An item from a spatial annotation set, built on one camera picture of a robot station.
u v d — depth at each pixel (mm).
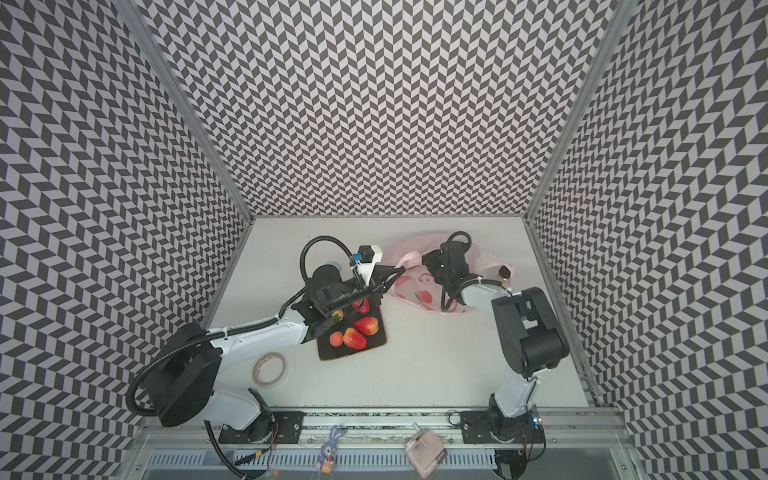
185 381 419
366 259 626
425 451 656
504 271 835
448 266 738
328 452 676
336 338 825
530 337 476
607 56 734
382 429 738
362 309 909
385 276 674
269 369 807
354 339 832
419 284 1012
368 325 845
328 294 608
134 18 719
